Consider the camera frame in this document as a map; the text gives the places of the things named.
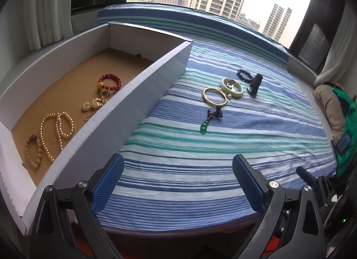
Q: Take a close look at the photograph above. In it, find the tan wooden bead bracelet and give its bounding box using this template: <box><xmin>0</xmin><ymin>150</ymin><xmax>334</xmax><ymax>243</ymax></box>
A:
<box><xmin>25</xmin><ymin>134</ymin><xmax>44</xmax><ymax>170</ymax></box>

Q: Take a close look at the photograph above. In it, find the gold pearl bead necklace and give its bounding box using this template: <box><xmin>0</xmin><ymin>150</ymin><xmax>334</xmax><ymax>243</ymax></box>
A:
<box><xmin>39</xmin><ymin>111</ymin><xmax>75</xmax><ymax>164</ymax></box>

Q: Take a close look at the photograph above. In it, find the green jade pendant cord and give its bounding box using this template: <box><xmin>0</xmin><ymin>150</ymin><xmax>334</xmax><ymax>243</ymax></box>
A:
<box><xmin>199</xmin><ymin>108</ymin><xmax>224</xmax><ymax>135</ymax></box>

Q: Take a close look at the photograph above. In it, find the gold bangle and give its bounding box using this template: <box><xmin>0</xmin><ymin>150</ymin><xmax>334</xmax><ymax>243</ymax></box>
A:
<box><xmin>202</xmin><ymin>87</ymin><xmax>228</xmax><ymax>107</ymax></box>

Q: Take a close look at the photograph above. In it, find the red bead bracelet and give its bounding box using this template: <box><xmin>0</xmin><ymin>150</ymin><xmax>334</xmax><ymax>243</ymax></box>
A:
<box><xmin>98</xmin><ymin>73</ymin><xmax>122</xmax><ymax>92</ymax></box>

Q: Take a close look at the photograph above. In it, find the pale green jade bangle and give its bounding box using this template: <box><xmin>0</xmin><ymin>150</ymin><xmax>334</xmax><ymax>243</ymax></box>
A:
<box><xmin>220</xmin><ymin>78</ymin><xmax>244</xmax><ymax>98</ymax></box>

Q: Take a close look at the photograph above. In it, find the green cloth bag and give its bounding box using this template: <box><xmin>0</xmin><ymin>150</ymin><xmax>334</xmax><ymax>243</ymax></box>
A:
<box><xmin>332</xmin><ymin>86</ymin><xmax>356</xmax><ymax>177</ymax></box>

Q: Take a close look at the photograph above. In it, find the white cardboard box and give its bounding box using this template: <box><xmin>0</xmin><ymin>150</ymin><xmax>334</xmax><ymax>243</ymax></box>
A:
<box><xmin>1</xmin><ymin>23</ymin><xmax>193</xmax><ymax>235</ymax></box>

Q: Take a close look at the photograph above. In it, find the striped blue green bedspread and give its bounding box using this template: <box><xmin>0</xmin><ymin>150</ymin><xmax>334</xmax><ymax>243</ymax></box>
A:
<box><xmin>98</xmin><ymin>3</ymin><xmax>335</xmax><ymax>231</ymax></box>

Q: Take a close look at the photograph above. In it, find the black watch on stand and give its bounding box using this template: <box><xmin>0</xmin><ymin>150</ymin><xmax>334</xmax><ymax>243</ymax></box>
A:
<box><xmin>247</xmin><ymin>74</ymin><xmax>263</xmax><ymax>96</ymax></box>

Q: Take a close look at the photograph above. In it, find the white right curtain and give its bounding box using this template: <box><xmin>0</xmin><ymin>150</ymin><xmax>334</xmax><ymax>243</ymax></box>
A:
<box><xmin>313</xmin><ymin>4</ymin><xmax>356</xmax><ymax>87</ymax></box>

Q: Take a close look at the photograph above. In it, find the white curtain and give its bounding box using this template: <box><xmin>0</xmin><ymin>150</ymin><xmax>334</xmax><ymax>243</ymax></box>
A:
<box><xmin>24</xmin><ymin>0</ymin><xmax>73</xmax><ymax>51</ymax></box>
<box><xmin>313</xmin><ymin>4</ymin><xmax>356</xmax><ymax>87</ymax></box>

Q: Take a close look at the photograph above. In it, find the white left curtain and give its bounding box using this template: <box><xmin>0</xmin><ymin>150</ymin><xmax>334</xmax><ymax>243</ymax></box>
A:
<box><xmin>24</xmin><ymin>0</ymin><xmax>73</xmax><ymax>51</ymax></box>

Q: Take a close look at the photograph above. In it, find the black bead bracelet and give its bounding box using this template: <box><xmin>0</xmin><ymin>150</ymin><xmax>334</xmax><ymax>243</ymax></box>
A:
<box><xmin>237</xmin><ymin>68</ymin><xmax>254</xmax><ymax>83</ymax></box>

